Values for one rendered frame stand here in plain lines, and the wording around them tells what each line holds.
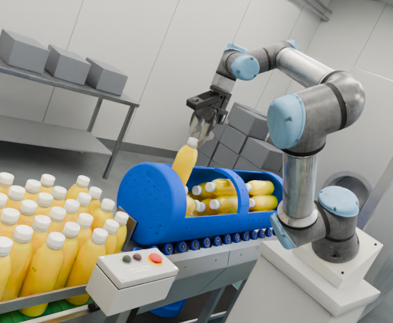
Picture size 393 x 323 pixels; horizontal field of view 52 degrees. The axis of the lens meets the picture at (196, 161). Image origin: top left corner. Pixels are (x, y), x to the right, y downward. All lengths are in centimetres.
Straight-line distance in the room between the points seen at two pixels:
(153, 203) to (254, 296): 47
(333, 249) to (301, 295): 18
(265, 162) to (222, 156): 68
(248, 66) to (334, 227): 54
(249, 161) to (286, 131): 412
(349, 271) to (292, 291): 19
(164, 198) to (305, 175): 50
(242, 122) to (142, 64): 145
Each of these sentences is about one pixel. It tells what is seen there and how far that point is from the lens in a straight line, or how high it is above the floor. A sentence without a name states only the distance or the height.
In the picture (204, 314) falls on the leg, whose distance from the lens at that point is 255.
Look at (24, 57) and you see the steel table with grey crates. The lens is 376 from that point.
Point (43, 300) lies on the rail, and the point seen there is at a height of 96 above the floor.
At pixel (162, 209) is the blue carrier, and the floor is 112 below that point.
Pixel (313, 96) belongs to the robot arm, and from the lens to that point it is 92.
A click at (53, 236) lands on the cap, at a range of 101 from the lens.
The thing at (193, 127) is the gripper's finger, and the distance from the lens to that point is 140.
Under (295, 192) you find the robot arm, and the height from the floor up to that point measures 140.
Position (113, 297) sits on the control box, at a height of 106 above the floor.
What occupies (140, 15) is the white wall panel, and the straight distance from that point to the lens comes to 501.
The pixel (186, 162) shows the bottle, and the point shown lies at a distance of 138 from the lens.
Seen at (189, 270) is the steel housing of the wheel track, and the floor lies 86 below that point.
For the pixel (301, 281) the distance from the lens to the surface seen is 132.
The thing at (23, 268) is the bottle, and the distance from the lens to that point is 103.
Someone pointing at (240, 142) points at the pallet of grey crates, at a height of 81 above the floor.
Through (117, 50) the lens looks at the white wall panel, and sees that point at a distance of 495.
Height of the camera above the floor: 163
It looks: 14 degrees down
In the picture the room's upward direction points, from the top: 24 degrees clockwise
